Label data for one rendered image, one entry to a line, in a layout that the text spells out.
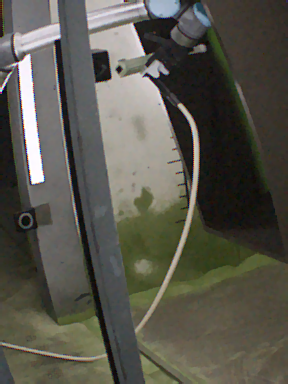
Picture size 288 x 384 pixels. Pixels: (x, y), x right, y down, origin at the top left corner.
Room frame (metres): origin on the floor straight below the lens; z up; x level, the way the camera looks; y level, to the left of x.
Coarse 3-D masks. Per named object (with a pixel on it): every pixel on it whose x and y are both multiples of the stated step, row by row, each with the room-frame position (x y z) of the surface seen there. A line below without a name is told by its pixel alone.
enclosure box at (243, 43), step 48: (192, 0) 3.50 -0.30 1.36; (240, 0) 2.89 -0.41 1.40; (144, 48) 3.39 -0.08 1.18; (240, 48) 2.87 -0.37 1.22; (192, 96) 3.46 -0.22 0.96; (240, 96) 2.88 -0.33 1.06; (192, 144) 3.45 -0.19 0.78; (240, 144) 3.54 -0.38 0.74; (240, 192) 3.53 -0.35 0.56; (240, 240) 3.22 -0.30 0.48
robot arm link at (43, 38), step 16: (144, 0) 2.84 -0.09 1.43; (160, 0) 2.81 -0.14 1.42; (176, 0) 2.81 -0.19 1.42; (96, 16) 2.85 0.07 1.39; (112, 16) 2.84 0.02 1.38; (128, 16) 2.84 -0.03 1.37; (144, 16) 2.84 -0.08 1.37; (160, 16) 2.82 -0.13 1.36; (32, 32) 2.90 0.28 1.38; (48, 32) 2.87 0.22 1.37; (96, 32) 2.88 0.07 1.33; (0, 48) 2.90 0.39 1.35; (16, 48) 2.87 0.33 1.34; (32, 48) 2.89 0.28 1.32; (0, 64) 2.91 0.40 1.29
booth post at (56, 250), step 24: (24, 0) 3.78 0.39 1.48; (48, 0) 3.82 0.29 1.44; (24, 24) 3.78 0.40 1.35; (48, 24) 3.82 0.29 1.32; (48, 48) 3.81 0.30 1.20; (48, 72) 3.81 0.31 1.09; (48, 96) 3.81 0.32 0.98; (48, 120) 3.80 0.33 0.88; (48, 144) 3.80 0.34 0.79; (24, 168) 3.77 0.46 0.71; (48, 168) 3.79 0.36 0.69; (24, 192) 3.84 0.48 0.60; (48, 192) 3.79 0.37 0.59; (72, 216) 3.82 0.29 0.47; (48, 240) 3.78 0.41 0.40; (72, 240) 3.81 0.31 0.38; (48, 264) 3.77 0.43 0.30; (72, 264) 3.80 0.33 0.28; (48, 288) 3.77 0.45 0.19; (72, 288) 3.80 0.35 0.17; (48, 312) 3.89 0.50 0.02; (72, 312) 3.79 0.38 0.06
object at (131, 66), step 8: (200, 48) 3.40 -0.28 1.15; (144, 56) 3.14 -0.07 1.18; (120, 64) 3.05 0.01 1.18; (128, 64) 3.06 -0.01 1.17; (136, 64) 3.08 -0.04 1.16; (144, 64) 3.11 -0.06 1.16; (120, 72) 3.06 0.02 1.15; (128, 72) 3.06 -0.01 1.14; (136, 72) 3.11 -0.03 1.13; (152, 80) 3.11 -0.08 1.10; (160, 80) 3.09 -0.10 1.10; (160, 88) 3.09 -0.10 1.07; (168, 88) 3.08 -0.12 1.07; (168, 96) 3.07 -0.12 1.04; (176, 96) 3.07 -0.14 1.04; (176, 104) 3.06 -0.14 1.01
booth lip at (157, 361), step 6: (96, 312) 3.81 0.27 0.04; (138, 342) 3.41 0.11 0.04; (144, 348) 3.34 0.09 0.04; (144, 354) 3.30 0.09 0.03; (150, 354) 3.27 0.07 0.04; (150, 360) 3.25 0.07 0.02; (156, 360) 3.20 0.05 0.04; (162, 360) 3.19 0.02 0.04; (162, 366) 3.14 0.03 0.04; (168, 366) 3.12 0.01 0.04; (168, 372) 3.08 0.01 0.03; (174, 372) 3.05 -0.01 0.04; (174, 378) 3.03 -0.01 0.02; (180, 378) 2.99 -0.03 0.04; (186, 378) 2.97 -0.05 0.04
